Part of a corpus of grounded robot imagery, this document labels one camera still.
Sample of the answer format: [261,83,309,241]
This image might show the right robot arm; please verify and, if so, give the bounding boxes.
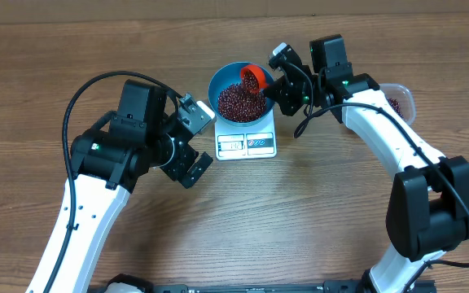
[264,35,469,292]

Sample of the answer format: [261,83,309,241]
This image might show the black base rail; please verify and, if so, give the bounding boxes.
[87,273,437,293]

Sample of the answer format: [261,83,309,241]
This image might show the red beans in bowl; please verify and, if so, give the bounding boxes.
[217,84,267,123]

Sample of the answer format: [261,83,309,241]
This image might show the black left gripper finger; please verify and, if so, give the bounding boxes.
[179,152,213,189]
[176,116,202,137]

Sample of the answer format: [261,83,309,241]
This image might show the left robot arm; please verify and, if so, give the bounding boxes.
[27,80,215,292]

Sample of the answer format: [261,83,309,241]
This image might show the blue bowl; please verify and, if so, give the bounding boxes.
[208,62,275,125]

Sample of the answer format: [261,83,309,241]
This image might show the white kitchen scale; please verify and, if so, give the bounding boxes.
[214,111,278,161]

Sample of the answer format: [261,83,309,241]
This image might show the clear plastic container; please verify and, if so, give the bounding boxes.
[379,83,417,125]

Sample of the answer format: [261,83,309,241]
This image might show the red measuring scoop blue handle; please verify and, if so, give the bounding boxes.
[240,63,268,94]

